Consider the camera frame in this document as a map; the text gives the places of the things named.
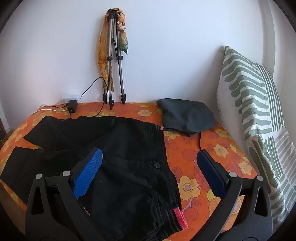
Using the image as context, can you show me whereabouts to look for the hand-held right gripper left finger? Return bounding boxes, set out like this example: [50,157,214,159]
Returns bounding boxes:
[25,148,103,241]

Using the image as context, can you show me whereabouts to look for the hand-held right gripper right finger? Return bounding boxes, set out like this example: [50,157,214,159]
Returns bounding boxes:
[196,149,273,241]

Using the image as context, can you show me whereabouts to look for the black pants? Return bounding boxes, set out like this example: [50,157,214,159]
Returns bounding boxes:
[0,116,189,241]

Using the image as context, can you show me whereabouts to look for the orange floral bed sheet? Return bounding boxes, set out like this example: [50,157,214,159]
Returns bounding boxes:
[0,101,258,241]

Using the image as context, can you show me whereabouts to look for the folded dark grey garment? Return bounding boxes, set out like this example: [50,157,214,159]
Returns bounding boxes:
[157,98,216,137]

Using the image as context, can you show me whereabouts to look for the green striped white pillow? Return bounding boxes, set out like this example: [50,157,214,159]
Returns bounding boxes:
[216,46,285,142]
[245,130,294,225]

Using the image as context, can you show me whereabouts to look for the black power adapter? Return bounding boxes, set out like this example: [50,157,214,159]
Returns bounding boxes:
[67,99,78,113]

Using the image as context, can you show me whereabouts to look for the white power strip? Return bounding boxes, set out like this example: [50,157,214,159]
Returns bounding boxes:
[62,94,80,104]

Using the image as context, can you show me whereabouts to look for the orange floral scarf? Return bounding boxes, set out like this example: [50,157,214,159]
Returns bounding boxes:
[97,8,130,92]

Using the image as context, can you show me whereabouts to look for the white cable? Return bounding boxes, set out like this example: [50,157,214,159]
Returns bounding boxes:
[30,105,68,116]

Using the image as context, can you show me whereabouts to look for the black adapter cable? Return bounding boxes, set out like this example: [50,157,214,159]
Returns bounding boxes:
[53,77,110,118]

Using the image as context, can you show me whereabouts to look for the silver camera tripod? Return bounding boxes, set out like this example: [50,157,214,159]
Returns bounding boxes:
[102,8,127,110]

